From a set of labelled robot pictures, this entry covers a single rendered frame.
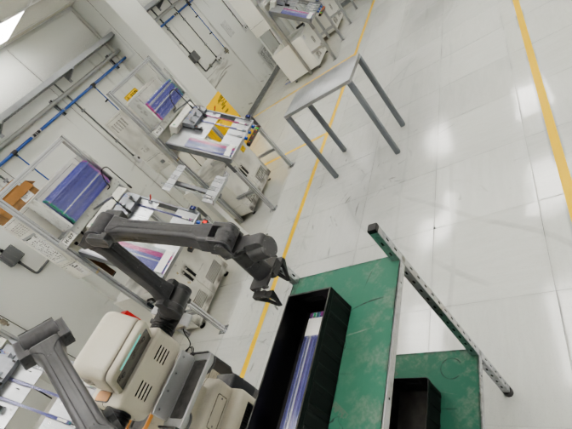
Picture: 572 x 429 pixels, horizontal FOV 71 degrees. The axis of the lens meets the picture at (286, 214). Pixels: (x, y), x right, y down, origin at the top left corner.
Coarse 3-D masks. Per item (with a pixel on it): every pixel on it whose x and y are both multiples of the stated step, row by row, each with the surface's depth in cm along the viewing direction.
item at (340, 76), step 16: (352, 64) 330; (320, 80) 357; (336, 80) 328; (304, 96) 356; (320, 96) 329; (384, 96) 358; (288, 112) 354; (368, 112) 327; (384, 128) 336; (336, 144) 411; (320, 160) 379; (336, 176) 388
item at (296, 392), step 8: (320, 312) 125; (312, 320) 125; (320, 320) 123; (312, 328) 122; (304, 336) 122; (312, 336) 120; (304, 344) 120; (312, 344) 118; (304, 352) 118; (312, 352) 116; (304, 360) 116; (296, 368) 116; (304, 368) 114; (296, 376) 113; (304, 376) 112; (296, 384) 112; (304, 384) 110; (296, 392) 110; (288, 400) 110; (296, 400) 108; (288, 408) 108; (296, 408) 106; (288, 416) 106; (296, 416) 104; (288, 424) 104
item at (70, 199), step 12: (84, 168) 332; (72, 180) 322; (84, 180) 329; (96, 180) 337; (108, 180) 345; (60, 192) 313; (72, 192) 319; (84, 192) 326; (96, 192) 334; (48, 204) 306; (60, 204) 310; (72, 204) 317; (84, 204) 324; (72, 216) 314
